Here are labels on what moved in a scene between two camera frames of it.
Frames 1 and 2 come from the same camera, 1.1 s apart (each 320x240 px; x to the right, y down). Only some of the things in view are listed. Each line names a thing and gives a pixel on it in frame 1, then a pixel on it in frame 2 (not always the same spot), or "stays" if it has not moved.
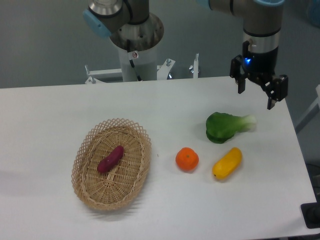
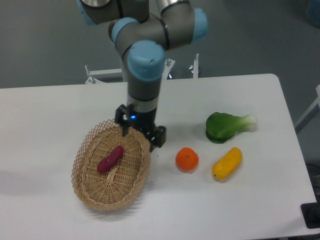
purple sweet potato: (109, 161) stays
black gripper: (259, 67) to (127, 116)
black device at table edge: (311, 213) stays
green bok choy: (220, 127) stays
